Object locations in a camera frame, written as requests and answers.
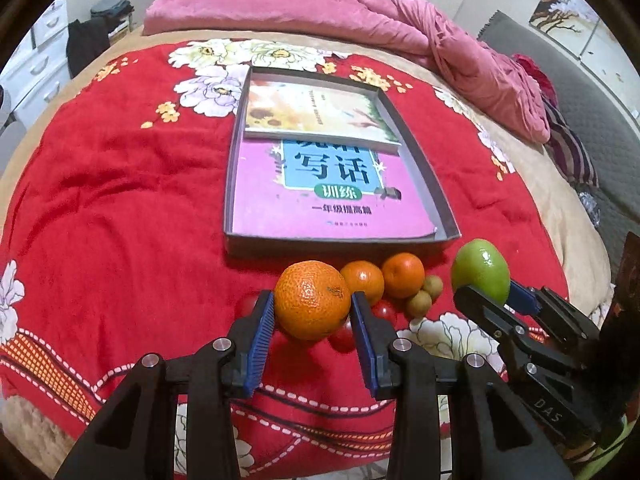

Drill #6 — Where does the green apple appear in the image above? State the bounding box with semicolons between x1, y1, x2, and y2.
450;238;511;306

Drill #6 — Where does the red cherry tomato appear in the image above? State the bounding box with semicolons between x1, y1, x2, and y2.
328;318;356;353
234;292;259;320
371;299;397;326

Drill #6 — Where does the large orange mandarin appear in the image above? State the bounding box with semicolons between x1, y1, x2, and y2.
273;260;350;341

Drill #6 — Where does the small brown kiwi fruit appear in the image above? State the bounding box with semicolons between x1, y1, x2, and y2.
422;274;444;302

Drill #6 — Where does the striped pillow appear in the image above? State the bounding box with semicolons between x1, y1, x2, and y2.
542;96;600;188

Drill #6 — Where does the grey padded headboard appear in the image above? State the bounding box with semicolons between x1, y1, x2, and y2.
478;11;639;273

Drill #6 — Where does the red floral blanket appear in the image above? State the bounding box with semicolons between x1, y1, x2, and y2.
1;44;568;479

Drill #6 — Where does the grey shallow cardboard box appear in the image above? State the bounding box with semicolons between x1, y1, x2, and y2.
222;67;461;256

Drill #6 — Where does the sunflower cover book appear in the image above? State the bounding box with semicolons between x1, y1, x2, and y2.
244;80;400;154

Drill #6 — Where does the pink chinese workbook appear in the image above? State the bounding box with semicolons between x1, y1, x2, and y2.
231;140;437;240

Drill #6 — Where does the pink quilt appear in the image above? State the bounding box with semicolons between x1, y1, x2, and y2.
143;0;550;144

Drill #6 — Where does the white drawer cabinet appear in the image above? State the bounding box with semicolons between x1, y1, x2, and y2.
1;0;70;129

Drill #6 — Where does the black clothes pile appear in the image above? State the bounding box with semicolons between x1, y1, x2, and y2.
66;18;110;78

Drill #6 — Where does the grey stool with clothes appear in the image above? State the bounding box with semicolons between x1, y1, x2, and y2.
90;0;134;44

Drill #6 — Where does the tree painting on wall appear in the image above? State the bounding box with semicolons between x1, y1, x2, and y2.
529;0;600;36

